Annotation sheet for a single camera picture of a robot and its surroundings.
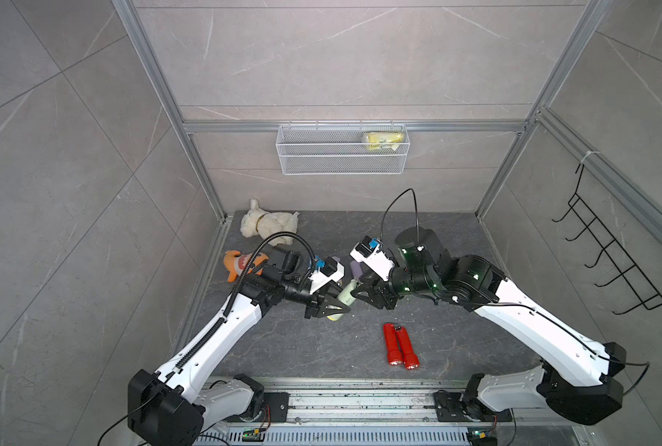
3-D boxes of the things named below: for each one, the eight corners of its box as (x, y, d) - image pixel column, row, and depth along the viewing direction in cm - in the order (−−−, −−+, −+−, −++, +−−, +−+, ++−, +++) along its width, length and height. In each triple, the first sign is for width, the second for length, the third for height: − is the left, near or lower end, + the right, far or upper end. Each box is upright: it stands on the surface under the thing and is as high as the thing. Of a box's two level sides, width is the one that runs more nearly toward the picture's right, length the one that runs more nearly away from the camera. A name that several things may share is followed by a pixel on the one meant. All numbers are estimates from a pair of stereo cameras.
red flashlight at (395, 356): (389, 365, 82) (391, 362, 80) (383, 328, 90) (384, 323, 87) (400, 364, 83) (403, 361, 80) (393, 327, 90) (395, 323, 87)
